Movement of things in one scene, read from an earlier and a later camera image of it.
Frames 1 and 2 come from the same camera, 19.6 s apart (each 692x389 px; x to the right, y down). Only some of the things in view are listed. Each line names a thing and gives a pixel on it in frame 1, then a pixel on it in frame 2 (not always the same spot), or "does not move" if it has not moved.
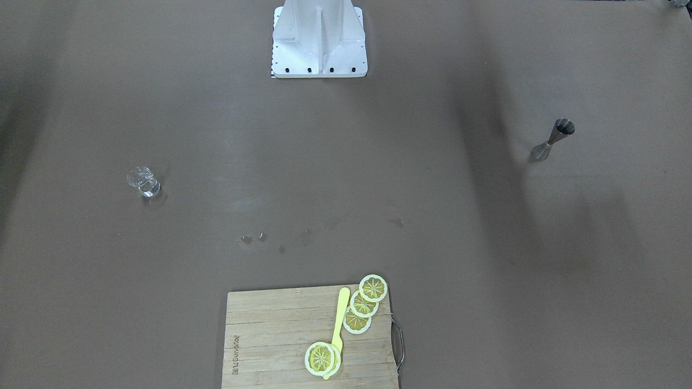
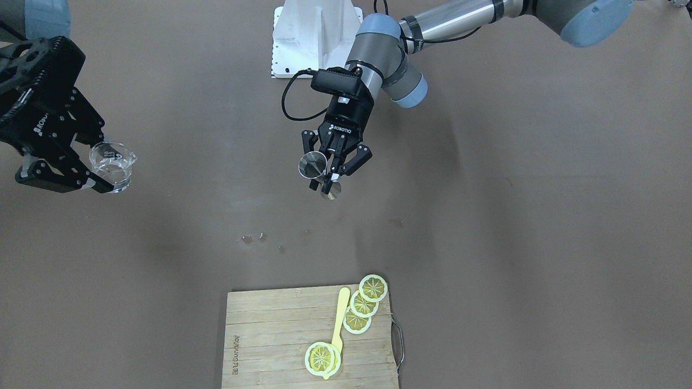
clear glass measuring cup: [142, 177] to [112, 162]
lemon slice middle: [362, 307] does not move
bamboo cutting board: [269, 331] does not move
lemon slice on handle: [322, 359] does not move
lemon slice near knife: [354, 323] does not move
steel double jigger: [563, 127] to [312, 165]
